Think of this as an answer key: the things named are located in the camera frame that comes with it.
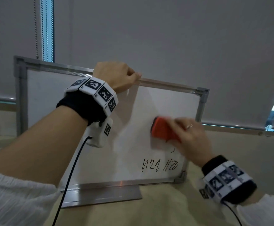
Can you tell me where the person's right hand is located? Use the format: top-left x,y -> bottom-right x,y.
166,117 -> 216,168

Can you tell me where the person's left hand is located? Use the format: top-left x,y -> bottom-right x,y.
92,61 -> 142,94

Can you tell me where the orange board eraser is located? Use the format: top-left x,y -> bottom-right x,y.
151,116 -> 182,143

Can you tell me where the white board with metal frame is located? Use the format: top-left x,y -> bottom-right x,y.
13,56 -> 210,190

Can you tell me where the person's right forearm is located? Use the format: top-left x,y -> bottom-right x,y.
236,194 -> 264,207

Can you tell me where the person's left forearm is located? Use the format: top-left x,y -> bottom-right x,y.
0,105 -> 90,186

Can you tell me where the white marker wristband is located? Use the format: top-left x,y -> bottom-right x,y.
199,160 -> 254,200
64,76 -> 118,113

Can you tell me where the wide grey roller blind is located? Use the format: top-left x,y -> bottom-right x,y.
53,0 -> 274,130

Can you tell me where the grey metal board stand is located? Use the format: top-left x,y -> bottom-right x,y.
60,183 -> 143,208

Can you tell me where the white sleeve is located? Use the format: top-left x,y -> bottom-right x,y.
0,165 -> 62,226
235,194 -> 274,226

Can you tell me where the narrow grey roller blind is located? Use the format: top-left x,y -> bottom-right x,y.
0,0 -> 44,103

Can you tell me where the black wrist strap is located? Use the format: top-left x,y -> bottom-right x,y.
56,91 -> 107,126
201,155 -> 257,205

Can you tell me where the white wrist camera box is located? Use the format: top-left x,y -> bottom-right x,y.
84,117 -> 114,148

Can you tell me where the black cable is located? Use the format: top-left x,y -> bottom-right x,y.
222,201 -> 243,226
52,136 -> 93,226

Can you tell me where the metal bead chain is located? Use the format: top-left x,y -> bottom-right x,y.
33,0 -> 40,60

